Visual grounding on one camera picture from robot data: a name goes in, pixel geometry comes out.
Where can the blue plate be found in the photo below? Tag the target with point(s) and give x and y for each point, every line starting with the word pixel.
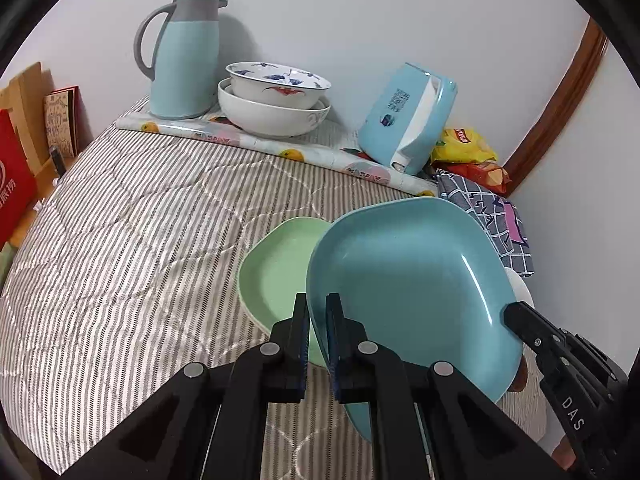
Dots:
pixel 400 285

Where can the patterned flat box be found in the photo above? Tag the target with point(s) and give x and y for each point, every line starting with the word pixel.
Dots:
pixel 62 120

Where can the green plate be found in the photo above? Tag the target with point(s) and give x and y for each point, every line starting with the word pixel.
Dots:
pixel 280 270

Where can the large white bowl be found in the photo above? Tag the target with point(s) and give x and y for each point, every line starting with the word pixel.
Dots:
pixel 270 120

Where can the person's right hand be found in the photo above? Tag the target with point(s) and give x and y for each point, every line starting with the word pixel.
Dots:
pixel 564 455

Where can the red paper bag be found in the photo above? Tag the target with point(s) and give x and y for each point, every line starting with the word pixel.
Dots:
pixel 12 175

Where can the small black object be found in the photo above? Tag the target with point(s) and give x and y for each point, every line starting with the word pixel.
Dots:
pixel 56 160

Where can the striped quilt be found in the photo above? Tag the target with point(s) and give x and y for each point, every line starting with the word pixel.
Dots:
pixel 150 260

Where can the light blue electric kettle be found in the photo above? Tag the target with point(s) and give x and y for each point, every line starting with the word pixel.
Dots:
pixel 395 125

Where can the orange snack bag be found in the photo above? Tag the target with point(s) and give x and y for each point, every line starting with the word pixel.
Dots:
pixel 480 175

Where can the floral rolled mat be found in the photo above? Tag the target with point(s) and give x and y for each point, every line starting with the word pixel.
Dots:
pixel 320 152

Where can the grey checked cloth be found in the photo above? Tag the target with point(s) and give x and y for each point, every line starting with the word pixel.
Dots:
pixel 492 215

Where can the blue patterned bowl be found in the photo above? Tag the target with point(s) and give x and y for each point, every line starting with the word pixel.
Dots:
pixel 280 92

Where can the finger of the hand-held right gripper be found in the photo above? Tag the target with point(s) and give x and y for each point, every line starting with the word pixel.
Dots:
pixel 532 327

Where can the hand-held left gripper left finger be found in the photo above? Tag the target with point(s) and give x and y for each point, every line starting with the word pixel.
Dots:
pixel 302 345

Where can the yellow chip bag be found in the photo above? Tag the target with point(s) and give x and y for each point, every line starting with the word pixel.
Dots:
pixel 462 142

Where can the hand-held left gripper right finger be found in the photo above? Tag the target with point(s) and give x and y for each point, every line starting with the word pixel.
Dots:
pixel 333 355

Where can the brown bowl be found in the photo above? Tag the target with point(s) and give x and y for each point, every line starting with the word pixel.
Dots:
pixel 520 375

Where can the light blue thermos jug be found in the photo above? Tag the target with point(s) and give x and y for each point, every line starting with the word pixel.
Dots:
pixel 180 60

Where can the wooden door frame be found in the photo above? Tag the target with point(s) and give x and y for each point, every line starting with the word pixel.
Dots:
pixel 565 110

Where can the brown paper bag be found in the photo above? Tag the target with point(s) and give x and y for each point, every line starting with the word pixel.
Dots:
pixel 30 105

